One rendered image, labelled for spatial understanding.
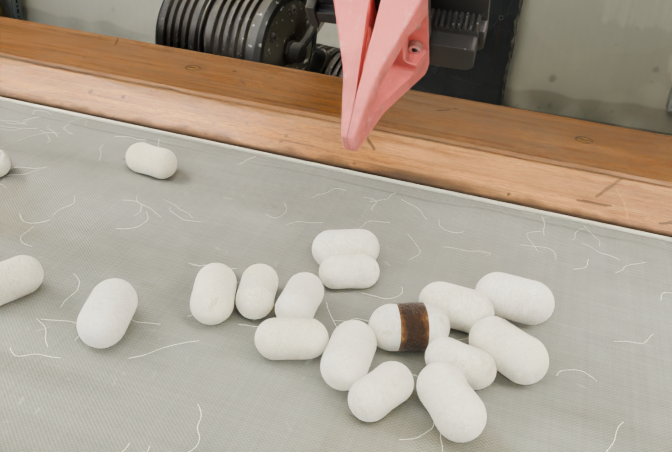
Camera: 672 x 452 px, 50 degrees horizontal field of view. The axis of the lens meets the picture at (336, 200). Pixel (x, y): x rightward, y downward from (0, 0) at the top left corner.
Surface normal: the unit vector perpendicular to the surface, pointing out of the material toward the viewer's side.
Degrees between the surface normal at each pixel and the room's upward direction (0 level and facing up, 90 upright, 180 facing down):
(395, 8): 61
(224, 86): 0
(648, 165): 0
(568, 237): 0
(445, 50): 130
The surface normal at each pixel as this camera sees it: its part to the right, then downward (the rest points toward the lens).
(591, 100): -0.27, 0.42
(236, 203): 0.07, -0.87
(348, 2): -0.22, -0.04
